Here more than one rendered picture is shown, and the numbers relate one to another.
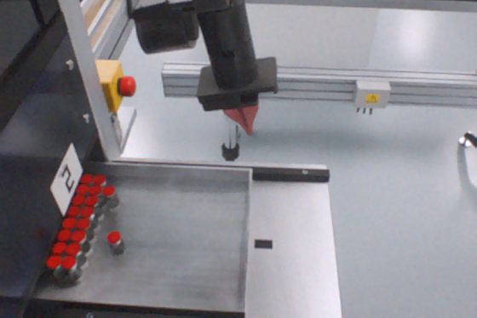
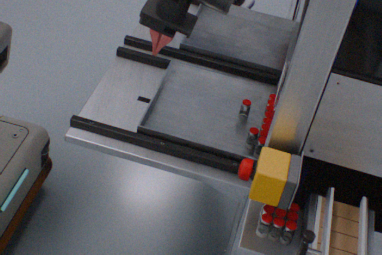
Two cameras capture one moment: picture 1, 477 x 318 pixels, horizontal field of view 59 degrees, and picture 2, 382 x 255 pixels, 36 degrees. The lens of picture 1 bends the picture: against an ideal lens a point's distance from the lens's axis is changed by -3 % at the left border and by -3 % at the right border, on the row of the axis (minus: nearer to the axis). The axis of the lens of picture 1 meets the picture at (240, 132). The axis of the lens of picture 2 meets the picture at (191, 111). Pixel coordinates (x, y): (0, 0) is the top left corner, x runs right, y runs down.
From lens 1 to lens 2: 1.45 m
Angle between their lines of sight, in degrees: 97
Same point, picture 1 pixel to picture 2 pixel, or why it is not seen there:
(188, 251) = (196, 107)
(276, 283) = (144, 80)
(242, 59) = not seen: outside the picture
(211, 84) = (187, 17)
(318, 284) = (119, 74)
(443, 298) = not seen: outside the picture
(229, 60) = not seen: outside the picture
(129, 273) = (235, 106)
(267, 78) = (153, 2)
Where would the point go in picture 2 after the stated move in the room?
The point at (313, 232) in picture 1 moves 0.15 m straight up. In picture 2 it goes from (106, 97) to (110, 41)
